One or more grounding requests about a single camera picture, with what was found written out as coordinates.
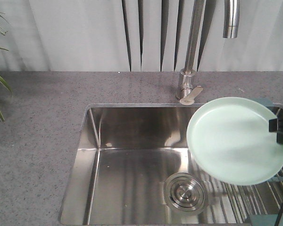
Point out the light green round plate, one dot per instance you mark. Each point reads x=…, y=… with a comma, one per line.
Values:
x=229, y=139

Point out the grey steel dish rack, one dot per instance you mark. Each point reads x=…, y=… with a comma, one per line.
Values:
x=258, y=203

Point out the stainless steel faucet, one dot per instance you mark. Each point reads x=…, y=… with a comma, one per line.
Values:
x=186, y=91

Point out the steel sink drain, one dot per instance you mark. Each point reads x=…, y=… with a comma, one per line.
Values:
x=184, y=193

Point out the stainless steel sink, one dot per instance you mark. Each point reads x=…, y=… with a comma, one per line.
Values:
x=125, y=154

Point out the white pleated curtain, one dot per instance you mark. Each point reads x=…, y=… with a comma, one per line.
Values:
x=136, y=35

